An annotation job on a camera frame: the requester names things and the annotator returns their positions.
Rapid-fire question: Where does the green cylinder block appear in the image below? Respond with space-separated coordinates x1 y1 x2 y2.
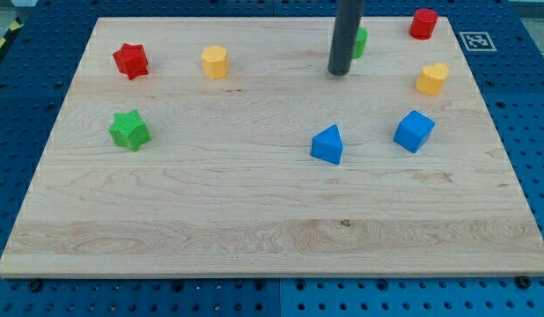
352 27 368 59

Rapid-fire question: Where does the light wooden board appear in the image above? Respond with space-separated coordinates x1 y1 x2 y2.
0 17 544 279

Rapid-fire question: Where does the blue triangle block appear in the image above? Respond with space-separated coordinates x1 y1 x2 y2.
310 125 343 165

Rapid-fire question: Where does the yellow hexagon block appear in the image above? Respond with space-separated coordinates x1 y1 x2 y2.
201 45 229 79

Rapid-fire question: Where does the blue cube block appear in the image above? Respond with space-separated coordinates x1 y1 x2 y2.
393 110 436 153

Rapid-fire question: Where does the green star block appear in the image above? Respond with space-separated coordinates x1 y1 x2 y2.
108 109 151 151

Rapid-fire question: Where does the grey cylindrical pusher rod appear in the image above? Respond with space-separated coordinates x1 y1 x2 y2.
327 0 365 76

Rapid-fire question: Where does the red star block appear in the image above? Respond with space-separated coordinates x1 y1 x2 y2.
113 43 149 80

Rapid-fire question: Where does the yellow heart block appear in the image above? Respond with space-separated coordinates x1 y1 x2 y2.
415 63 449 96

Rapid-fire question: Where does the red cylinder block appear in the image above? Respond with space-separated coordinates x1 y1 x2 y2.
409 8 438 41

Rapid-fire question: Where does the white fiducial marker tag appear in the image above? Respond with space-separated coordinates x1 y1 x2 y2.
459 31 496 52

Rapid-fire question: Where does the black bolt left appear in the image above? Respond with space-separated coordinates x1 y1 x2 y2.
26 279 43 293

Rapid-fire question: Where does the black bolt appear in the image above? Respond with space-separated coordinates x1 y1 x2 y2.
515 276 533 290
26 279 43 293

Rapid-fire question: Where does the black bolt right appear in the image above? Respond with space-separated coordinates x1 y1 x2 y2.
515 276 533 290

